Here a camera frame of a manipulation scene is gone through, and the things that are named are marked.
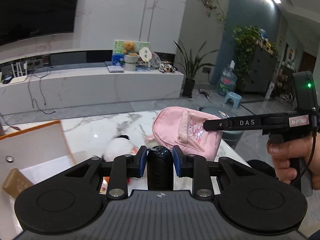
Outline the black car key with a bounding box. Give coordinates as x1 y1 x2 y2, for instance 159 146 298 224
147 146 174 191

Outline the panda plush pink striped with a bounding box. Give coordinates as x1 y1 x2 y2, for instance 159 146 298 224
102 134 138 161

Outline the pink mini backpack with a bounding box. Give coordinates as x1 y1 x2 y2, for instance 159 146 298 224
152 106 222 161

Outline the person right hand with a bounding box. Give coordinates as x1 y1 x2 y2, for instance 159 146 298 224
266 132 320 191

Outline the grey round stool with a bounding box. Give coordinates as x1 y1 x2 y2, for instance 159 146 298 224
200 106 244 149

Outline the small blue plastic stool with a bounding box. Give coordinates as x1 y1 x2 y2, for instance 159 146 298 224
223 92 242 108

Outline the water jug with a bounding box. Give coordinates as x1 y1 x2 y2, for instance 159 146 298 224
217 60 238 96

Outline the potted green plant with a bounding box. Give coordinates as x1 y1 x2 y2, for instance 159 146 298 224
174 41 219 99

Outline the teddy bear in pot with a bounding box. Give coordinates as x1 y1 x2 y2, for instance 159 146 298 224
123 41 139 71

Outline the green landscape painting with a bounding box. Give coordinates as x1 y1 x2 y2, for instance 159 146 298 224
112 40 150 67

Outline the round paper fan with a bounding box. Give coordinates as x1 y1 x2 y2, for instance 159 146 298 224
139 47 152 63

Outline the climbing ivy plant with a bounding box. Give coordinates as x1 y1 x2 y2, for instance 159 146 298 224
199 0 280 87

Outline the large orange storage box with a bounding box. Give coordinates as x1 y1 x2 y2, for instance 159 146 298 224
0 119 77 240

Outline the white marble tv cabinet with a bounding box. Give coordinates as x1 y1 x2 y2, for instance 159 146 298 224
1 67 184 115

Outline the white wifi router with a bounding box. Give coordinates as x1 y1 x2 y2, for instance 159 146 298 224
10 61 28 83

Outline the black television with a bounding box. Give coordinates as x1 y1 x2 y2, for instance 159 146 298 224
1 0 78 46

